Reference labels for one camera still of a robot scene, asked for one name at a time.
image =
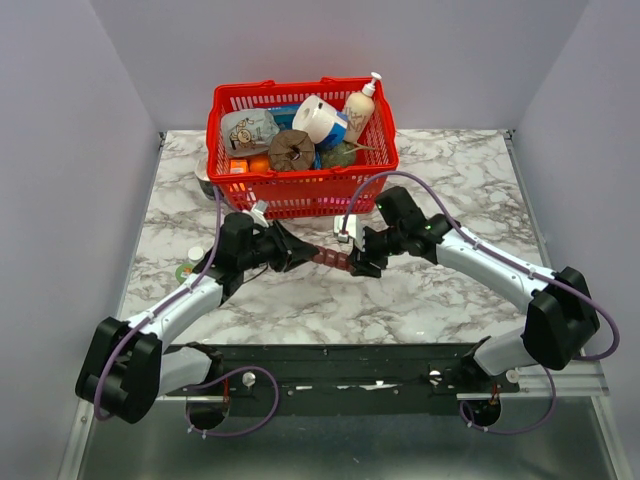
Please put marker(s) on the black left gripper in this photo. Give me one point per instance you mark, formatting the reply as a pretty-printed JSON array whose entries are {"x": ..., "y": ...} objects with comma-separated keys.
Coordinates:
[{"x": 291, "y": 250}]

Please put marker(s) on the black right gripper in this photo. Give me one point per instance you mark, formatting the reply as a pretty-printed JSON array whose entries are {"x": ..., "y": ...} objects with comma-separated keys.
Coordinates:
[{"x": 361, "y": 267}]

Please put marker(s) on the brown weekly pill organizer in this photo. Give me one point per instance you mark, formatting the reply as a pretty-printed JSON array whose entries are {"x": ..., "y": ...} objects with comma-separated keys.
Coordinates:
[{"x": 332, "y": 258}]

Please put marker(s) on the green pill bottle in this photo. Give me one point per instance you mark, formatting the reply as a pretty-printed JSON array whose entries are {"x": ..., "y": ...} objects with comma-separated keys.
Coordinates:
[{"x": 183, "y": 272}]

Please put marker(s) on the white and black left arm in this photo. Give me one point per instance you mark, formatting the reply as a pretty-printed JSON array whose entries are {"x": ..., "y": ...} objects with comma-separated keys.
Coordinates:
[{"x": 122, "y": 372}]

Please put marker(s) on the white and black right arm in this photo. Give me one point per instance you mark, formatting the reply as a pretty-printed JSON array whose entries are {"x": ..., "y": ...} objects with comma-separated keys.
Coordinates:
[{"x": 559, "y": 317}]

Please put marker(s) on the red plastic shopping basket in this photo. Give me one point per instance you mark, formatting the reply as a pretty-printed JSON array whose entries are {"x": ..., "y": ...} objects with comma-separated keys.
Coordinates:
[{"x": 309, "y": 193}]

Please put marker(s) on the orange fruit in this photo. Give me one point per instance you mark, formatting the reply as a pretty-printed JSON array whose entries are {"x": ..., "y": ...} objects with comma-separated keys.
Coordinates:
[{"x": 259, "y": 163}]

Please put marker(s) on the small white-capped bottle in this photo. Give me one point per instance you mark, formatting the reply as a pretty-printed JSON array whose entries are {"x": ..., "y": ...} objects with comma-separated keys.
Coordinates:
[{"x": 195, "y": 254}]

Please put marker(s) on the brown round paper package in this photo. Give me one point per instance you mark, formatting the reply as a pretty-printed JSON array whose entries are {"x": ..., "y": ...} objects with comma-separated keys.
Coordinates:
[{"x": 291, "y": 151}]

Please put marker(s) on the small orange box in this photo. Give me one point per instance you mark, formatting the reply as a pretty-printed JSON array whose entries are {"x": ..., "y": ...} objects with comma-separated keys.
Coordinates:
[{"x": 239, "y": 166}]

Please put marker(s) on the green round vegetable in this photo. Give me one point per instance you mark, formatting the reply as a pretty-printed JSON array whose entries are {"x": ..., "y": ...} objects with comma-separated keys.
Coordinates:
[{"x": 342, "y": 156}]

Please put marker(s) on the white dark cup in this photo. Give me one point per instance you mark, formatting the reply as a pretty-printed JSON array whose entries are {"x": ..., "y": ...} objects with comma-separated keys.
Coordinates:
[{"x": 209, "y": 189}]

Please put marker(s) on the grey cartoon snack bag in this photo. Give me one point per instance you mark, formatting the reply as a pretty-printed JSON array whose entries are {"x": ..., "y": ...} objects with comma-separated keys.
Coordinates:
[{"x": 248, "y": 132}]

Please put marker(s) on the blue package in basket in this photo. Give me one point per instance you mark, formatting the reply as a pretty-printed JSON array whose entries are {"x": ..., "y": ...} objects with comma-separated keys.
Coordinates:
[{"x": 284, "y": 114}]

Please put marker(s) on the white toilet paper roll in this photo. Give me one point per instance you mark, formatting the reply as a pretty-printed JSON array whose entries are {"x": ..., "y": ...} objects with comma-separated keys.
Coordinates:
[{"x": 325, "y": 126}]

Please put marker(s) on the white pump lotion bottle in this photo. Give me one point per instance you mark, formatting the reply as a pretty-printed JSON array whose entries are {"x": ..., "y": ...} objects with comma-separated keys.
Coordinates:
[{"x": 359, "y": 108}]

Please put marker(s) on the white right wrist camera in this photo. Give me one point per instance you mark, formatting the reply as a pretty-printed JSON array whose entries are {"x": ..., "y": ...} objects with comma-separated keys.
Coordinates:
[{"x": 348, "y": 228}]

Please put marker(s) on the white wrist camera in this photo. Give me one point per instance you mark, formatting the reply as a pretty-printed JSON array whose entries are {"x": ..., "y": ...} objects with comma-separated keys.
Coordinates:
[
  {"x": 257, "y": 213},
  {"x": 348, "y": 228}
]

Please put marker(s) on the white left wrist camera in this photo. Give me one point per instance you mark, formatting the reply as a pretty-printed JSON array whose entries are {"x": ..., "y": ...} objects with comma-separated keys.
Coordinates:
[{"x": 257, "y": 213}]

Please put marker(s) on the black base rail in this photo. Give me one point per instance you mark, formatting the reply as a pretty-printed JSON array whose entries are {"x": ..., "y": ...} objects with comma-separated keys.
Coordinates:
[{"x": 345, "y": 380}]

